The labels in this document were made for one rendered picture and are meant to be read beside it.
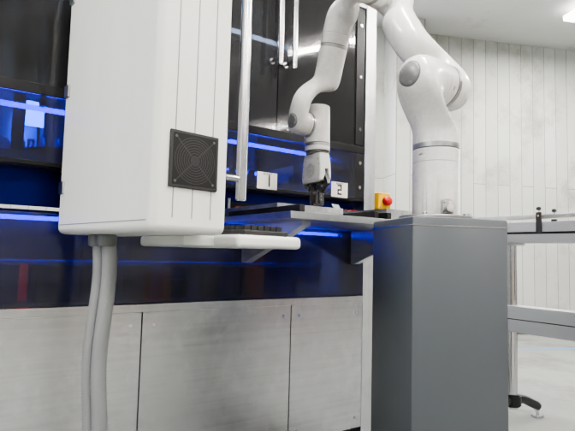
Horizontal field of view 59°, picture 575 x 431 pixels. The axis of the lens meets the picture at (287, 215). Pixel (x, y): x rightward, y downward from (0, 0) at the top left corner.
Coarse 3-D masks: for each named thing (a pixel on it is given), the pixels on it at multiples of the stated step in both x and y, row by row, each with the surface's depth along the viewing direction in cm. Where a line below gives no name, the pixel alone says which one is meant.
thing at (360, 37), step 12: (360, 12) 211; (360, 24) 210; (360, 36) 210; (360, 48) 210; (360, 60) 209; (360, 72) 209; (360, 84) 209; (360, 96) 208; (360, 108) 208; (360, 120) 208; (360, 132) 207; (360, 144) 207; (360, 156) 206; (360, 168) 206; (360, 180) 206; (360, 192) 205
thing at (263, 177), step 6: (258, 174) 177; (264, 174) 179; (270, 174) 180; (276, 174) 182; (258, 180) 177; (264, 180) 178; (270, 180) 180; (276, 180) 181; (258, 186) 177; (264, 186) 178; (270, 186) 180; (276, 186) 181
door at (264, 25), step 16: (240, 0) 177; (256, 0) 181; (272, 0) 185; (240, 16) 177; (256, 16) 181; (272, 16) 185; (256, 32) 181; (272, 32) 185; (256, 48) 180; (272, 48) 184; (256, 64) 180; (256, 80) 180; (272, 80) 184; (256, 96) 179; (272, 96) 183; (256, 112) 179; (272, 112) 183; (272, 128) 183
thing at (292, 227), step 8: (248, 224) 169; (256, 224) 165; (264, 224) 161; (272, 224) 157; (280, 224) 154; (288, 224) 150; (296, 224) 147; (304, 224) 145; (288, 232) 150; (296, 232) 150; (248, 256) 168; (256, 256) 165
